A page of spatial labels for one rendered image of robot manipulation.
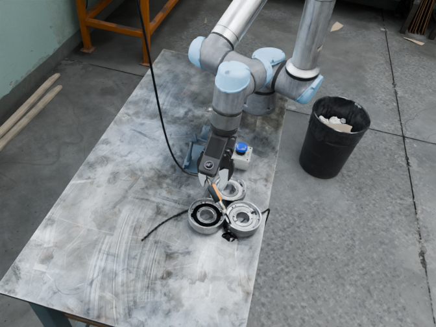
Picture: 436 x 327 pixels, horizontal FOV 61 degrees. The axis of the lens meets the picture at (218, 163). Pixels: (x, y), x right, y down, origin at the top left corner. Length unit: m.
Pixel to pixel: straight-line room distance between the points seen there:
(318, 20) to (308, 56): 0.13
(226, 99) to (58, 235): 0.58
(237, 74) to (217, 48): 0.17
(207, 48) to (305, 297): 1.34
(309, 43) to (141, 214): 0.73
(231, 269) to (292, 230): 1.14
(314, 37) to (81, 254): 0.91
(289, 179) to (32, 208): 1.48
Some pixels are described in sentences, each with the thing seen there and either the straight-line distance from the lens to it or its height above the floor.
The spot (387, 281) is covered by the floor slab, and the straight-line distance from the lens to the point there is 2.16.
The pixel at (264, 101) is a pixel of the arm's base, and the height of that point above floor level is 0.86.
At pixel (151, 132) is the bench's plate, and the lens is 1.33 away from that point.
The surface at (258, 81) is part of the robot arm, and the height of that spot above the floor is 1.19.
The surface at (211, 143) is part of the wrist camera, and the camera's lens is 0.91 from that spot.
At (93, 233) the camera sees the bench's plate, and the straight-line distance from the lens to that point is 1.08.
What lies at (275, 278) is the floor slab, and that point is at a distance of 1.95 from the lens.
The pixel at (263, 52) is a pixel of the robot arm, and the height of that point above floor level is 1.02.
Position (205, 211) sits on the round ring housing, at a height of 0.82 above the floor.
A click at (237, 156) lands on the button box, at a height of 0.84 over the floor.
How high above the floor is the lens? 1.69
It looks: 46 degrees down
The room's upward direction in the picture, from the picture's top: 9 degrees clockwise
